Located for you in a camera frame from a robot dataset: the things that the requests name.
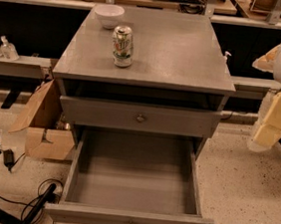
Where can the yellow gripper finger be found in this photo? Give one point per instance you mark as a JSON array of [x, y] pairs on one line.
[[273, 118]]

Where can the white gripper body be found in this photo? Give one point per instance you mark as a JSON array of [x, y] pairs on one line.
[[268, 101]]

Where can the grey drawer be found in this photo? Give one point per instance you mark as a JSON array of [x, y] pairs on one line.
[[126, 177], [140, 117]]

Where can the grey top drawer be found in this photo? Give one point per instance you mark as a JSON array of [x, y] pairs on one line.
[[140, 117]]

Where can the white pump dispenser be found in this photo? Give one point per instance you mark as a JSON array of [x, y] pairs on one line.
[[227, 57]]

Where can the green soda can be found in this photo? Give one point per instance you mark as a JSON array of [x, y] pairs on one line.
[[123, 46]]

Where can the white ceramic bowl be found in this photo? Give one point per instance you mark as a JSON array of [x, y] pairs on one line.
[[109, 15]]

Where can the brown cardboard box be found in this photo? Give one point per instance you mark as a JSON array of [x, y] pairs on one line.
[[46, 137]]

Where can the clear sanitizer bottle right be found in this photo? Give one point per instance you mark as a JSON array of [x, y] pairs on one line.
[[9, 51]]

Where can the black power adapter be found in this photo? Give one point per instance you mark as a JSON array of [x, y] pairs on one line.
[[8, 158]]

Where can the black stand leg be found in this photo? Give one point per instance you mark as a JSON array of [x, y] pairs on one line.
[[17, 212]]

